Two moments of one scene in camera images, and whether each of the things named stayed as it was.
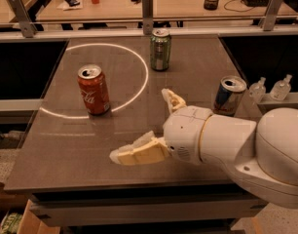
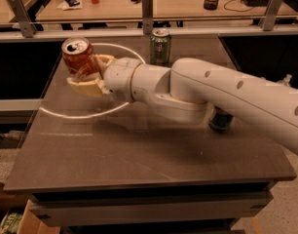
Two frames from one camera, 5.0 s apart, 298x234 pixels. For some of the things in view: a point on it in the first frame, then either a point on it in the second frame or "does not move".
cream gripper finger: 174,101 to 106,58
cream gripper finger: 147,148 to 95,88
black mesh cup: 211,2 does not move
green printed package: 11,223 does not move
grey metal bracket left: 26,24 does not move
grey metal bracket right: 271,13 does not move
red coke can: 93,87 to 80,58
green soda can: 160,49 does not move
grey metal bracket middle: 147,12 does not move
